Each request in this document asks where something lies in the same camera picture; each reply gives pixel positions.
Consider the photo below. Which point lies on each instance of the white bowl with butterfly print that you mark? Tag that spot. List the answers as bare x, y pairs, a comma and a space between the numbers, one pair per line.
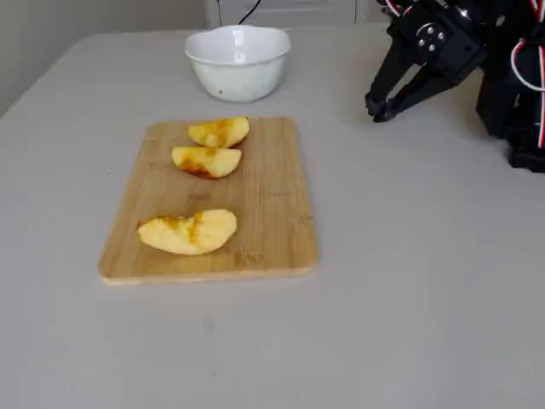
238, 76

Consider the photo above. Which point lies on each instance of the large apple slice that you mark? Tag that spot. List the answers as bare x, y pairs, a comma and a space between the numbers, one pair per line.
200, 236

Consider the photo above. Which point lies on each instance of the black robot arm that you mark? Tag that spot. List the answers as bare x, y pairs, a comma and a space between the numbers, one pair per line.
502, 106

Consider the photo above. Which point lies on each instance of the wooden cutting board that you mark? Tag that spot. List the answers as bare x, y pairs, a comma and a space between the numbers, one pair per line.
268, 213

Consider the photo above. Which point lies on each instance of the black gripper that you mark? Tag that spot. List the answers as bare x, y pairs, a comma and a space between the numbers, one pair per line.
419, 53

